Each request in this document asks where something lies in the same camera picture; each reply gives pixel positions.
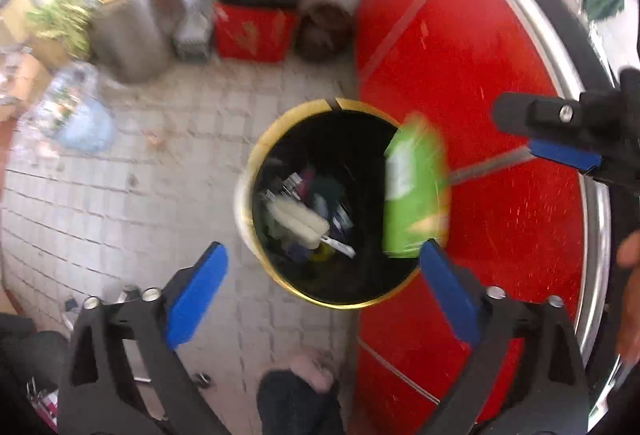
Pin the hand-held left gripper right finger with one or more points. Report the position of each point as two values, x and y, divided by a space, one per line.
450 295

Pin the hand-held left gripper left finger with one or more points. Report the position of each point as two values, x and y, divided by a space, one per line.
195 295

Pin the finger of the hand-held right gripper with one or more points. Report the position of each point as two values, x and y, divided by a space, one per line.
565 155
540 115

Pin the lime green snack packet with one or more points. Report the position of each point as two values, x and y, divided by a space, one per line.
412 195

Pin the gold rimmed trash bin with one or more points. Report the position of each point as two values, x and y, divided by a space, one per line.
325 205

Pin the person's right hand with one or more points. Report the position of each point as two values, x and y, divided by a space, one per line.
630 295

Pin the red counter cabinet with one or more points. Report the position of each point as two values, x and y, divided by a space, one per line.
475 165

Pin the person's shoe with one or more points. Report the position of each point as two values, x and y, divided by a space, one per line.
315 370

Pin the person's leg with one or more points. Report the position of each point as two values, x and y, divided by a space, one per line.
300 407

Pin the bag of plastic bottles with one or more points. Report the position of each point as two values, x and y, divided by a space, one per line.
75 107

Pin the brown woven basket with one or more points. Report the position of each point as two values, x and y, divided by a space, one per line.
325 32

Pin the silver metal bin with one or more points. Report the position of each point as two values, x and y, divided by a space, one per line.
132 40

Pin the red storage box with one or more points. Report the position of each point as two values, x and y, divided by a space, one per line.
252 32

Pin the green potted plant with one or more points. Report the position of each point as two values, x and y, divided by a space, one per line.
60 20

